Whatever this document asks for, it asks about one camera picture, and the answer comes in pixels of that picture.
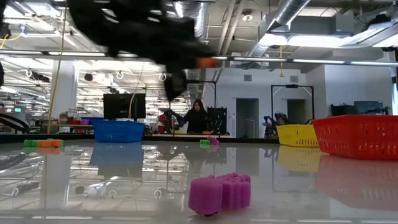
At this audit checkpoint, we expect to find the black ceiling device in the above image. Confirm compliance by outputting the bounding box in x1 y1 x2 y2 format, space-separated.
0 23 12 40

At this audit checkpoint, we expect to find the yellow hanging pendant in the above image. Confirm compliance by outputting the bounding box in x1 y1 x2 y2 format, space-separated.
279 45 285 78

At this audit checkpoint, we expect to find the grey door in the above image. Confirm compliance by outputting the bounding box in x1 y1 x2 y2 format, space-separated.
235 98 260 139
286 98 308 125

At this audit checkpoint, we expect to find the grey rectangular duct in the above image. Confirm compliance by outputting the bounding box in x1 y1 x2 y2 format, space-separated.
289 14 354 35

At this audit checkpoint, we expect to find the black rack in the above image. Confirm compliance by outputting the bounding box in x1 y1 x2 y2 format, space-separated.
207 106 228 134

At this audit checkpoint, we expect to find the wooden bench top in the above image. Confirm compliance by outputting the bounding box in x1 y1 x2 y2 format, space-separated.
42 123 94 128

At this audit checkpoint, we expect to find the long yellow cable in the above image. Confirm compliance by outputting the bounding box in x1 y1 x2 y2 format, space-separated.
46 15 68 135

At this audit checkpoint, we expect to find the black gantry frame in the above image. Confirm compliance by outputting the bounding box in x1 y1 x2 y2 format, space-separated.
271 83 315 138
169 80 218 138

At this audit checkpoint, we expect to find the red plastic basket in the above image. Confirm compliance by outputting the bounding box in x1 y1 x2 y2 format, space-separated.
312 114 398 161

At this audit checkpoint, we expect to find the blue storage bin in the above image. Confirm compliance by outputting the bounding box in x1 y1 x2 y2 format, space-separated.
80 116 105 125

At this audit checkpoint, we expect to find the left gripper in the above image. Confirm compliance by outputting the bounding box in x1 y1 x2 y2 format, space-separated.
133 18 218 102

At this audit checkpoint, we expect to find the silver round ventilation duct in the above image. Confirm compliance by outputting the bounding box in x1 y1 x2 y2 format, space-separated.
245 0 312 60
174 0 210 94

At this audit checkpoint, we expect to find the person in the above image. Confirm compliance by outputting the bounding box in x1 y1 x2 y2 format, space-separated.
178 98 208 134

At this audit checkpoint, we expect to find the blue plastic basket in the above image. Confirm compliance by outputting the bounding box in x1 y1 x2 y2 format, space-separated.
90 119 146 144

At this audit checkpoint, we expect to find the long white light bar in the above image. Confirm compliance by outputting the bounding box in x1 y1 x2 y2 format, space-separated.
0 49 398 68

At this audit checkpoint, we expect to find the yellow plastic basket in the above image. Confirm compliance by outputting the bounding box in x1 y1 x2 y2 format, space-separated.
275 124 320 148

